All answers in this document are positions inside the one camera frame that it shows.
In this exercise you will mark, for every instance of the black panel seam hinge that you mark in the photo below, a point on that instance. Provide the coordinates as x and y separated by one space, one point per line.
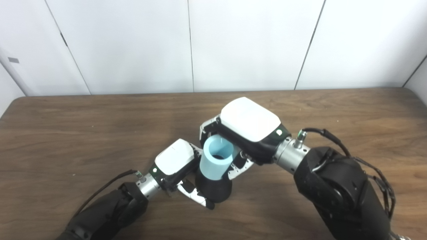
63 39

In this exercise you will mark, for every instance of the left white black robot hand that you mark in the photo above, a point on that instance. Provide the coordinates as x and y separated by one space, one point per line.
173 160

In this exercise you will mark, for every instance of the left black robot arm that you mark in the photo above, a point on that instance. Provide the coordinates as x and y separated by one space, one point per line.
106 213

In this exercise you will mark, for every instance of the black funnel-shaped nozzle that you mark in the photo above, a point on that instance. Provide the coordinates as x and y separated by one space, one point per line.
215 190

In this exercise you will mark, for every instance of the light blue cup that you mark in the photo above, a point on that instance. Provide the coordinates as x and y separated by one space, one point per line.
215 163

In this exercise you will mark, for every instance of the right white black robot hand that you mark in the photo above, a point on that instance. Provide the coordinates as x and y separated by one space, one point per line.
250 121

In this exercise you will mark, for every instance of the small grey wall tag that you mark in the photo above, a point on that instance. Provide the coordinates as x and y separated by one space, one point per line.
13 60

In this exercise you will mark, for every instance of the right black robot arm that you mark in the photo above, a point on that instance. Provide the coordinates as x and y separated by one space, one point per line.
340 190

